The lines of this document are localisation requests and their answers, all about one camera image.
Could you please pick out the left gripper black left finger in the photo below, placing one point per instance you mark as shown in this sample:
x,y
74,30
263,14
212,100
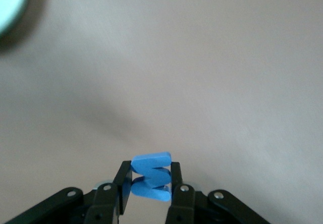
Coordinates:
x,y
125,176

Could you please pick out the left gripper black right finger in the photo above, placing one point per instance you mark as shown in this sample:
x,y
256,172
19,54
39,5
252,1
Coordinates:
x,y
176,176

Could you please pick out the blue capital W letter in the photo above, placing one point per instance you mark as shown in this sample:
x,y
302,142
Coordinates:
x,y
151,173

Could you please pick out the pale green plate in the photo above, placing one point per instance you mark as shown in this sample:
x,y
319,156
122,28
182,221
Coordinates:
x,y
10,4

